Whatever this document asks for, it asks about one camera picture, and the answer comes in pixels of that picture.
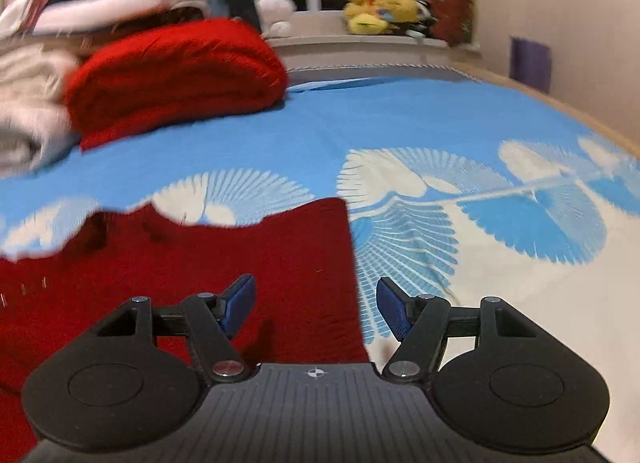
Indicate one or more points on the dark red knitted cardigan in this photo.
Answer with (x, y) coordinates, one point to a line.
(150, 268)

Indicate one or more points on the bright red folded blanket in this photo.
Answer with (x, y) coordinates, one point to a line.
(175, 73)

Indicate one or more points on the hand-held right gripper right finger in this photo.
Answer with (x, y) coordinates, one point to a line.
(395, 310)

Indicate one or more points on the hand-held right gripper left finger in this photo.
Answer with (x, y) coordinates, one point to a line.
(237, 305)

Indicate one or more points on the blue fan-printed bed sheet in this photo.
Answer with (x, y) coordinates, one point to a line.
(425, 128)

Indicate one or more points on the dark star-printed folded cloth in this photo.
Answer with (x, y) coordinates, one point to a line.
(150, 19)

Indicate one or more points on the white and pink folded cloth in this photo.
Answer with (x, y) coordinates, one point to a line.
(25, 3)

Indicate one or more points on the white plush toy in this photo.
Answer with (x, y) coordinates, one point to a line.
(274, 10)

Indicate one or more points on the pale grey folded blanket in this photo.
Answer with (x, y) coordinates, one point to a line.
(25, 143)

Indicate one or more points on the dark red cushion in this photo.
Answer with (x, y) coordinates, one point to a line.
(450, 8)

